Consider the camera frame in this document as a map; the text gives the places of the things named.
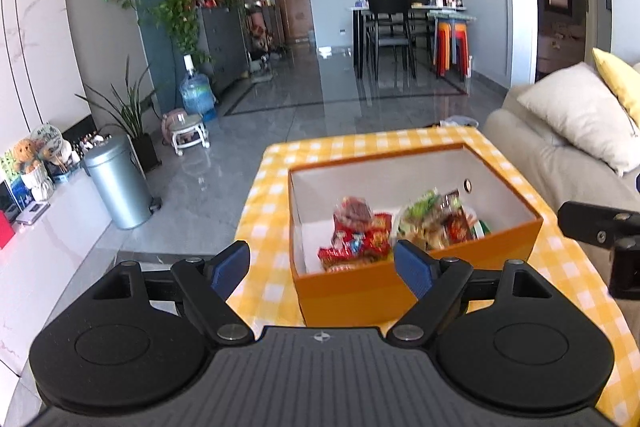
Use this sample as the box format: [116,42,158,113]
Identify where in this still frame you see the blue water jug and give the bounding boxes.
[179,55,217,121]

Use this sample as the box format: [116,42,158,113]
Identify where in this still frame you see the yellow pillow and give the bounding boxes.
[591,48,640,126]

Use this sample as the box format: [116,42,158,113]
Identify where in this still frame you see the black dining chair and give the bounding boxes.
[368,0,416,79]

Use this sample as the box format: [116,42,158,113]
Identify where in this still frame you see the green snack packet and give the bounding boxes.
[405,188,440,221]

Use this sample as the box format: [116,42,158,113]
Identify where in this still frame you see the stuffed toy figures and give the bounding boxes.
[1,124,80,210]

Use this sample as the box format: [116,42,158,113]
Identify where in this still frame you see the dark red fruit snack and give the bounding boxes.
[333,196,373,230]

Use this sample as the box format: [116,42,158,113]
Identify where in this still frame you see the yellow snack packet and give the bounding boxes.
[471,220,491,239]

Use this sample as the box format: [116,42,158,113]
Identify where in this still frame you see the trailing ivy plant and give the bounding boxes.
[104,0,240,65]

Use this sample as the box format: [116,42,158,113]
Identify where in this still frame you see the white blue chips bag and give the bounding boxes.
[394,204,449,251]

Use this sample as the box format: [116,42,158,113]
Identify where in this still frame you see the grey cabinet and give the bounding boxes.
[198,8,248,96]

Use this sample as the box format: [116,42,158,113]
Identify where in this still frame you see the beige sofa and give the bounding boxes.
[482,83,640,287]

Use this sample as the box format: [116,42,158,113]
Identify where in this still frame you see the orange cardboard box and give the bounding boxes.
[288,143,542,327]

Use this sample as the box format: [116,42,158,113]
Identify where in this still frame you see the cream pillow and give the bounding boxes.
[518,62,639,176]

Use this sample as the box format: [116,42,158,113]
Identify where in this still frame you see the black dining table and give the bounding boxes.
[348,3,476,80]

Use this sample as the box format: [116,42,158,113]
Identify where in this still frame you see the silver trash can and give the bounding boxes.
[82,134,163,230]

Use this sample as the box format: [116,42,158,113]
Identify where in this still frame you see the yellow checkered tablecloth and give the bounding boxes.
[230,127,639,426]

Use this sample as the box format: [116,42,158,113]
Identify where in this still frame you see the large red snack bag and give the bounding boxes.
[318,212,392,272]

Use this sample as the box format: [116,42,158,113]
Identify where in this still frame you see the orange stacked stools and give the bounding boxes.
[434,20,471,80]

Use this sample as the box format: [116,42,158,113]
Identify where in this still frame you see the dark red bar packet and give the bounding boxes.
[442,191,474,245]

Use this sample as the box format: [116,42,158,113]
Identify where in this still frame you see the white rolling stool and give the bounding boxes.
[160,108,210,156]

